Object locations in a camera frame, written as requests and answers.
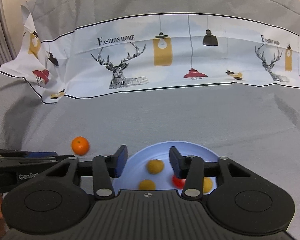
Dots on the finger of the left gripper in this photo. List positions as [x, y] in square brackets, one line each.
[55, 158]
[40, 154]

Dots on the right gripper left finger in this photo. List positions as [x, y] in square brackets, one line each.
[105, 168]

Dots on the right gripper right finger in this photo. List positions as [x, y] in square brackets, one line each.
[192, 170]

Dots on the red tomato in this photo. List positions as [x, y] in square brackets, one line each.
[178, 183]

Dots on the small yellow fruit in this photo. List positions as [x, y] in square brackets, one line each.
[207, 185]
[146, 185]
[155, 166]

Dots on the orange tangerine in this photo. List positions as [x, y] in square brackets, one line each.
[80, 146]

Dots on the blue round plate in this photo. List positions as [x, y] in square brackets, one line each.
[135, 169]

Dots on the white printed deer cloth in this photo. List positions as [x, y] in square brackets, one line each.
[155, 51]

